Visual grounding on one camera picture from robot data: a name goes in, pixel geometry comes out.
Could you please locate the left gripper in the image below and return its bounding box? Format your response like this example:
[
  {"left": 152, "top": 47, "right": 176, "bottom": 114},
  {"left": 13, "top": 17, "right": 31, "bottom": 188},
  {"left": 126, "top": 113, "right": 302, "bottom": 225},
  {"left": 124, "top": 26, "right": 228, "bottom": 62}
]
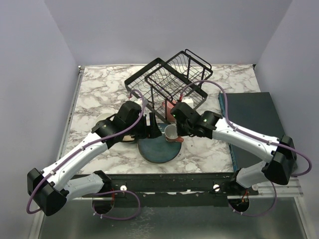
[{"left": 125, "top": 112, "right": 162, "bottom": 139}]

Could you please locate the pink printed coffee mug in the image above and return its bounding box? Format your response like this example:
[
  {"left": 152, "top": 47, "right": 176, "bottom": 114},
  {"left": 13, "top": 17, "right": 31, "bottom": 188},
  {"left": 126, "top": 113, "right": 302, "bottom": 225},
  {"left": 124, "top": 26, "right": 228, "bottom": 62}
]
[{"left": 164, "top": 124, "right": 184, "bottom": 143}]

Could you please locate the plain pink mug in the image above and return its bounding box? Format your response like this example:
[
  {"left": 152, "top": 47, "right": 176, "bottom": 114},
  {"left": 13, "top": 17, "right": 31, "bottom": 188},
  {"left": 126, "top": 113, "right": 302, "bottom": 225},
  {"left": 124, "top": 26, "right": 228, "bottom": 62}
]
[{"left": 162, "top": 100, "right": 176, "bottom": 122}]

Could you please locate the black wire dish rack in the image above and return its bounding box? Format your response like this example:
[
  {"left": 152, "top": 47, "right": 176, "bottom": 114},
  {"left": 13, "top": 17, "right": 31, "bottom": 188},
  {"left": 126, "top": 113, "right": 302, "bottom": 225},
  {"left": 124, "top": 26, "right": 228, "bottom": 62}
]
[{"left": 124, "top": 49, "right": 213, "bottom": 124}]

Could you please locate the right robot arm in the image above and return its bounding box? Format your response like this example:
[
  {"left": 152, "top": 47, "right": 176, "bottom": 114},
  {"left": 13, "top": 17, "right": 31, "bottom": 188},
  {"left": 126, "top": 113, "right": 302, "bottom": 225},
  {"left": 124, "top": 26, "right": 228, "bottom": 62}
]
[{"left": 170, "top": 102, "right": 297, "bottom": 195}]

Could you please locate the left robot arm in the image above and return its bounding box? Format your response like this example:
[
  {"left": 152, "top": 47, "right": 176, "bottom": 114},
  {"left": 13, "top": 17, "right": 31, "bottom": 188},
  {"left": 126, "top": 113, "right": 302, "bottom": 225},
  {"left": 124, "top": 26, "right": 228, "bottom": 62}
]
[{"left": 27, "top": 101, "right": 162, "bottom": 216}]

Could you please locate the dark bowl cream inside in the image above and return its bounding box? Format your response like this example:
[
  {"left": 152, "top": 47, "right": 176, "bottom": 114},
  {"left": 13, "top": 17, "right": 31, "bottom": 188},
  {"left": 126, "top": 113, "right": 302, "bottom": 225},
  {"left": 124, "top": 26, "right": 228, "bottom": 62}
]
[{"left": 121, "top": 134, "right": 138, "bottom": 143}]

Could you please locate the blue ceramic plate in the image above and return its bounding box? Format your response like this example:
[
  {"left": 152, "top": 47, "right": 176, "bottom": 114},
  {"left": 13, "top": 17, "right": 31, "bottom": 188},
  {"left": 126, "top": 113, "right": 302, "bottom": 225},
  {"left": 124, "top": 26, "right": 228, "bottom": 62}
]
[{"left": 138, "top": 123, "right": 182, "bottom": 164}]

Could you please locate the white small bowl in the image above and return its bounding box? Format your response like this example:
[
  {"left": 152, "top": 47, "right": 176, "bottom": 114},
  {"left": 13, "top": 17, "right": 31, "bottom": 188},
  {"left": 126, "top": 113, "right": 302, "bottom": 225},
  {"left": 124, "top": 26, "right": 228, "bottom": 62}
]
[{"left": 94, "top": 113, "right": 112, "bottom": 124}]

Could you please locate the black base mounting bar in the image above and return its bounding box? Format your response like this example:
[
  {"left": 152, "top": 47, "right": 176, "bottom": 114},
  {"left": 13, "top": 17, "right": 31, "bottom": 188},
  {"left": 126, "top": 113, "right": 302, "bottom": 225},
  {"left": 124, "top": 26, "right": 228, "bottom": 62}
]
[{"left": 72, "top": 171, "right": 260, "bottom": 208}]

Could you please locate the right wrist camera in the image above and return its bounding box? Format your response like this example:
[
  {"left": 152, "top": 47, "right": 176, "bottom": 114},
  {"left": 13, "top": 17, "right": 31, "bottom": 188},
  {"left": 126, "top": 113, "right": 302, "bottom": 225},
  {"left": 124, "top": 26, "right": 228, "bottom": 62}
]
[{"left": 181, "top": 97, "right": 194, "bottom": 108}]

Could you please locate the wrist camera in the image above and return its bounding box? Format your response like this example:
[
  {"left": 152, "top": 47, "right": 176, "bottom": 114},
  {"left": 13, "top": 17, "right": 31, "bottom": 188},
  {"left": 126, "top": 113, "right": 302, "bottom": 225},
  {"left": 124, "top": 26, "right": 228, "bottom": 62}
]
[
  {"left": 134, "top": 98, "right": 148, "bottom": 108},
  {"left": 181, "top": 97, "right": 194, "bottom": 108}
]

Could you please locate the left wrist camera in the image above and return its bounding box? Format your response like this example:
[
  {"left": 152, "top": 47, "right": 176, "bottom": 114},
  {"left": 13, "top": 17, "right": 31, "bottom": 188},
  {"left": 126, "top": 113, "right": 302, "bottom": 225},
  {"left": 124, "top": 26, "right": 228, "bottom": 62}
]
[{"left": 134, "top": 98, "right": 148, "bottom": 108}]

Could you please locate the blue network switch box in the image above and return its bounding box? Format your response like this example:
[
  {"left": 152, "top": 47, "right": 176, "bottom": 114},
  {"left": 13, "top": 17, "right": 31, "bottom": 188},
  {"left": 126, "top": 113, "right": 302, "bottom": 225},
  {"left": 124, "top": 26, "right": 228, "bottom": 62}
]
[{"left": 226, "top": 92, "right": 286, "bottom": 171}]

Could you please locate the left aluminium rail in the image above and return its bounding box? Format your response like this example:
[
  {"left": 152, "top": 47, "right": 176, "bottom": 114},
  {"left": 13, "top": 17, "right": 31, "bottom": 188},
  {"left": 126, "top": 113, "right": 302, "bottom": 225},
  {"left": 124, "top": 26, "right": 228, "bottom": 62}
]
[{"left": 55, "top": 66, "right": 85, "bottom": 161}]

